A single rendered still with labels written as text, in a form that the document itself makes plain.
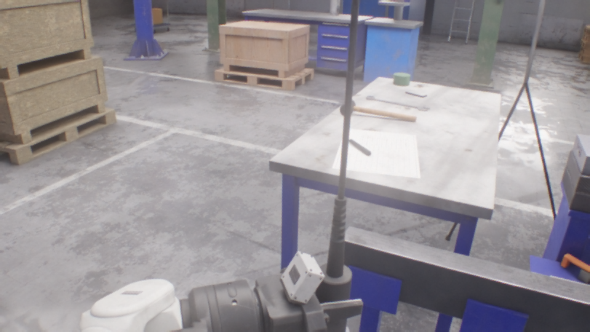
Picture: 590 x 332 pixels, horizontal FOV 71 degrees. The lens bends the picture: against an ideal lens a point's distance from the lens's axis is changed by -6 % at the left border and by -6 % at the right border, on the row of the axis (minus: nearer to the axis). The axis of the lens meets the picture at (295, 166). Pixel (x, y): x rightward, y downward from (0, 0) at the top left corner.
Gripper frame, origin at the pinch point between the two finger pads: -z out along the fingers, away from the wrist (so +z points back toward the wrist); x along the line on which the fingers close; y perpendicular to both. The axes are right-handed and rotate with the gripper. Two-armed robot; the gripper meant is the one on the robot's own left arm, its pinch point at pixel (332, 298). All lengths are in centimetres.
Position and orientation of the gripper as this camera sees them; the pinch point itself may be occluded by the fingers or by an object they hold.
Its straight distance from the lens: 59.5
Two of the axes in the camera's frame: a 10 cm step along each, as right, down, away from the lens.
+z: -9.5, 1.0, -2.8
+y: 0.3, -9.1, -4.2
